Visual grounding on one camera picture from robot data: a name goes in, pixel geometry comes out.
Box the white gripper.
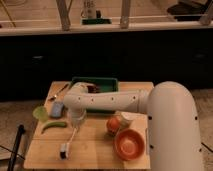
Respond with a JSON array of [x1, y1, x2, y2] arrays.
[[68, 110, 86, 128]]

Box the white handled dish brush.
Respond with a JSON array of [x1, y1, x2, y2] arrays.
[[60, 128, 77, 159]]

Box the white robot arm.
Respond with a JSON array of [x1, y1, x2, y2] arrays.
[[63, 81, 204, 171]]

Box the green pea pod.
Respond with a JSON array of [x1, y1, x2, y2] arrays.
[[41, 121, 67, 134]]

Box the metal spoon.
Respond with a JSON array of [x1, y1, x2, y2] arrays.
[[48, 83, 69, 101]]

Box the light green cup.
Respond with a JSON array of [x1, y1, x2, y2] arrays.
[[33, 106, 48, 122]]

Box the orange fruit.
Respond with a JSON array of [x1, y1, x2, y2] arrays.
[[106, 117, 120, 135]]

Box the green tray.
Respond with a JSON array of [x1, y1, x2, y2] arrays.
[[70, 76, 120, 114]]

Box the orange bowl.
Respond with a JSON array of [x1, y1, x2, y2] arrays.
[[114, 129, 145, 161]]

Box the black stand pole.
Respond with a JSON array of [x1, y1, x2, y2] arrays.
[[7, 124, 25, 171]]

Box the white bottle on green base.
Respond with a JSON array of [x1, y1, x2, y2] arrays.
[[81, 0, 111, 25]]

